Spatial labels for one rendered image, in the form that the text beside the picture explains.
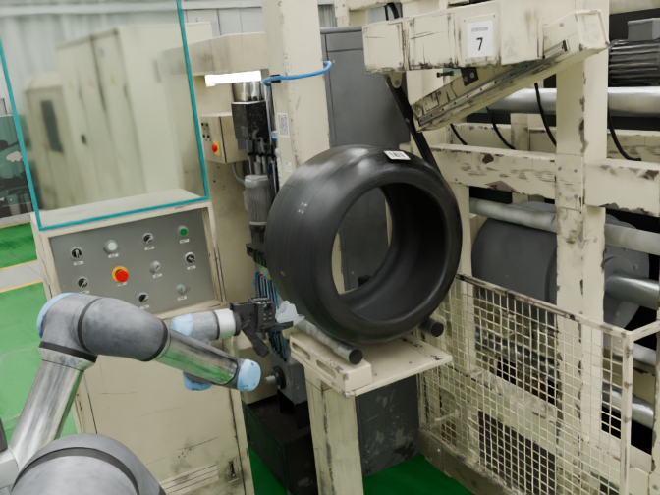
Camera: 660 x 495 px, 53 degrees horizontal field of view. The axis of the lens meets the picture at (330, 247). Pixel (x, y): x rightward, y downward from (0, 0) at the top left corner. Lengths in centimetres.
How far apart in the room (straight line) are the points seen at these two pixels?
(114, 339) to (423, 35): 111
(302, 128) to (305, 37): 26
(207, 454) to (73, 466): 193
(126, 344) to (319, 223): 59
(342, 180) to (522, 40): 54
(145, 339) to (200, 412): 114
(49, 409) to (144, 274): 97
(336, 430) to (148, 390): 66
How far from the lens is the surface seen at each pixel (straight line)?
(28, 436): 143
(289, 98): 201
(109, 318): 136
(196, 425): 250
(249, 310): 174
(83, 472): 64
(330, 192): 168
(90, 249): 226
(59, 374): 143
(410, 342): 213
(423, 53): 186
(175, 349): 144
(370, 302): 211
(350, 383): 185
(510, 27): 166
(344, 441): 240
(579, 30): 167
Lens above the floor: 168
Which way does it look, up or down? 16 degrees down
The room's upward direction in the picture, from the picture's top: 6 degrees counter-clockwise
